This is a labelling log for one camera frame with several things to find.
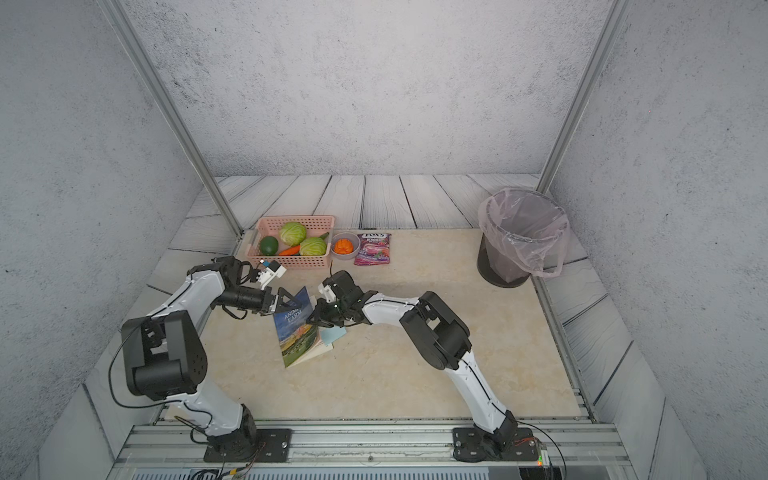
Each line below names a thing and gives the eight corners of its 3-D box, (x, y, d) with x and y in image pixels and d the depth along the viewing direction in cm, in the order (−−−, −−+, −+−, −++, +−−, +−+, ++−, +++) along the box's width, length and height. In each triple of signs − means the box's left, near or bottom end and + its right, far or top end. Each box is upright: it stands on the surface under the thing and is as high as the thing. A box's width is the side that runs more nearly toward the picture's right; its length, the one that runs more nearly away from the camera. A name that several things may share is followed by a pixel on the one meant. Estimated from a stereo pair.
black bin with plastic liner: (477, 297, 103) (498, 244, 83) (466, 244, 120) (480, 188, 100) (549, 297, 103) (586, 244, 83) (527, 243, 120) (554, 188, 100)
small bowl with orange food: (331, 260, 112) (329, 250, 108) (334, 242, 118) (332, 232, 114) (359, 260, 112) (357, 250, 108) (360, 242, 118) (359, 232, 114)
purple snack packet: (355, 265, 112) (354, 258, 109) (358, 236, 122) (357, 230, 119) (391, 265, 112) (391, 258, 109) (391, 236, 122) (391, 230, 119)
